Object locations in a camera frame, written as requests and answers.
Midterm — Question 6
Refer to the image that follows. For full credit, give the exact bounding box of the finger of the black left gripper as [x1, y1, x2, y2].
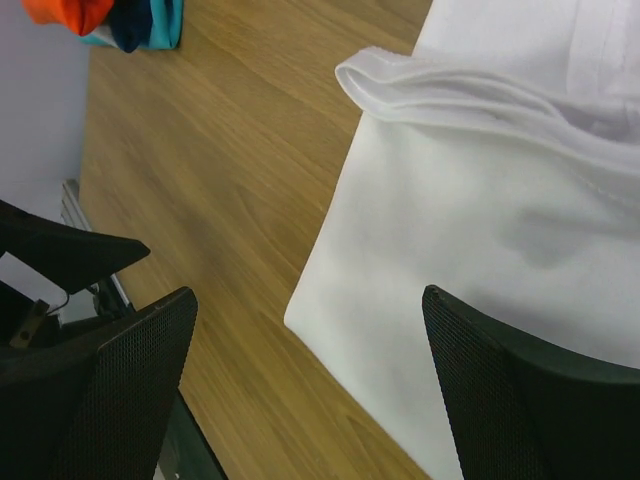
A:
[1, 201, 150, 294]

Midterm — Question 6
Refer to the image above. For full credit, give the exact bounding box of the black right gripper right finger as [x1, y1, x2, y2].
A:
[422, 285, 639, 479]

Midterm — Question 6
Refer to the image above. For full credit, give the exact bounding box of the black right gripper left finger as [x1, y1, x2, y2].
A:
[1, 287, 198, 479]

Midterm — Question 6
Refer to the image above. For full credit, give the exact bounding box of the white t shirt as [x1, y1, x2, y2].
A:
[284, 1, 639, 479]

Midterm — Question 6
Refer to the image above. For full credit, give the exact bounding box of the folded orange t shirt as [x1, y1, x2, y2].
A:
[22, 0, 114, 36]

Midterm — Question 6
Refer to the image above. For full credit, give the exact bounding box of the folded blue t shirt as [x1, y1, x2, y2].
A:
[108, 0, 152, 53]

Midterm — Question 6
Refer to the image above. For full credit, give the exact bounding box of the folded teal t shirt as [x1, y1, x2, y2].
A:
[81, 0, 184, 50]

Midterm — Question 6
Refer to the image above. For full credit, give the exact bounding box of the aluminium frame rail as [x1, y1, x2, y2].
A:
[57, 179, 135, 324]

